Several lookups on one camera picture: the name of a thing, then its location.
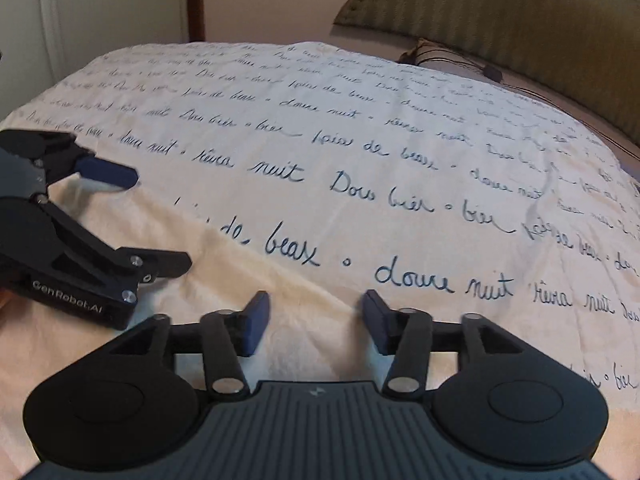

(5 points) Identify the white script-printed bedspread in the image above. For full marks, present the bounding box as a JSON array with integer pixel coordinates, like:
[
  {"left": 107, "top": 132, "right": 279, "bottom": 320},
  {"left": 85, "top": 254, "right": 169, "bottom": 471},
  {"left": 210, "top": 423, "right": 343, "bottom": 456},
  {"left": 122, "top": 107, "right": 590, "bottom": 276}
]
[{"left": 0, "top": 40, "right": 640, "bottom": 480}]

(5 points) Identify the grey striped pillow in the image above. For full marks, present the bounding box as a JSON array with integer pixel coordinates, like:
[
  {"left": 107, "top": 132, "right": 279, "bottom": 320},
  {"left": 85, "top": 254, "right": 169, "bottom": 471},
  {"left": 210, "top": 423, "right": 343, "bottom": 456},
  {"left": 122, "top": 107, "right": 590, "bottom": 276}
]
[{"left": 397, "top": 37, "right": 640, "bottom": 161}]

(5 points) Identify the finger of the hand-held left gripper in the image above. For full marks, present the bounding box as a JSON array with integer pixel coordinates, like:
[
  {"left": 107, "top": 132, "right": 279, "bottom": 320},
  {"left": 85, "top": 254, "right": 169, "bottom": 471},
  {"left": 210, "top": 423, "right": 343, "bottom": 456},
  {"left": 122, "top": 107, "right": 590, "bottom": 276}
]
[
  {"left": 0, "top": 199, "right": 192, "bottom": 307},
  {"left": 0, "top": 129, "right": 140, "bottom": 192}
]

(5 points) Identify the cream fleece blanket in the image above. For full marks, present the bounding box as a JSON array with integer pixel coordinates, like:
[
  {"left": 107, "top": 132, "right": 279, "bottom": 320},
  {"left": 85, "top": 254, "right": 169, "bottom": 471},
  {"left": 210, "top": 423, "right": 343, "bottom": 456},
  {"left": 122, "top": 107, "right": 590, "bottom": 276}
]
[{"left": 0, "top": 174, "right": 598, "bottom": 480}]

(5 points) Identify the brown wooden door frame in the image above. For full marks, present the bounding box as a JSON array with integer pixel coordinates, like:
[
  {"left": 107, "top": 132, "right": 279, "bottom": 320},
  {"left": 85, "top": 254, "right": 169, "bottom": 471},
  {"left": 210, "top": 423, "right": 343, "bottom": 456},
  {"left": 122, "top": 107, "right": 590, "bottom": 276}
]
[{"left": 185, "top": 0, "right": 206, "bottom": 44}]

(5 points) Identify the flower-patterned wardrobe door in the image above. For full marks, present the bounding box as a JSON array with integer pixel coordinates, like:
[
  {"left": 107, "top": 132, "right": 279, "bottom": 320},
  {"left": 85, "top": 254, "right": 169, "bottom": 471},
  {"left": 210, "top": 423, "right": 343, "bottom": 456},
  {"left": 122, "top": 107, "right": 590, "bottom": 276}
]
[{"left": 0, "top": 0, "right": 189, "bottom": 127}]

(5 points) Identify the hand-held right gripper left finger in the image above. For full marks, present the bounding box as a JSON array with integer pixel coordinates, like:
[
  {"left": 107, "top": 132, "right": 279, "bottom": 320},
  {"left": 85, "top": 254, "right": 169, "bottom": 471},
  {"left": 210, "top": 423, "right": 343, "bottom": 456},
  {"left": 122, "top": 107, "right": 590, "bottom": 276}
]
[{"left": 107, "top": 290, "right": 272, "bottom": 402}]

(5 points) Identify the black cable with switch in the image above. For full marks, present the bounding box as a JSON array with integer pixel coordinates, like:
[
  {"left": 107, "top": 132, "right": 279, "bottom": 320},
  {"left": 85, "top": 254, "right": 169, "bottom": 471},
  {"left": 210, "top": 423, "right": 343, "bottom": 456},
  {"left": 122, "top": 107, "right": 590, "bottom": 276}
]
[{"left": 410, "top": 40, "right": 640, "bottom": 156}]

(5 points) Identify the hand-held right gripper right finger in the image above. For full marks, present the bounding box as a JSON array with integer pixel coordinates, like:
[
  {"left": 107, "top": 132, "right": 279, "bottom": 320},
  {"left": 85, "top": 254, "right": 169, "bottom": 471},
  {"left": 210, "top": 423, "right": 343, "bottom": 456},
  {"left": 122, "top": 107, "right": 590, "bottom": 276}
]
[{"left": 362, "top": 289, "right": 526, "bottom": 395}]

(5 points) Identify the green upholstered headboard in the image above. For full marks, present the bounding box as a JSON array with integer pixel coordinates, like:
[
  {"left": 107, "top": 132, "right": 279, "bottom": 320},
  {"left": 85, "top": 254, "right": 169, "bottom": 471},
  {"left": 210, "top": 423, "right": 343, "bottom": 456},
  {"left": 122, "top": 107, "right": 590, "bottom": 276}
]
[{"left": 332, "top": 0, "right": 640, "bottom": 147}]

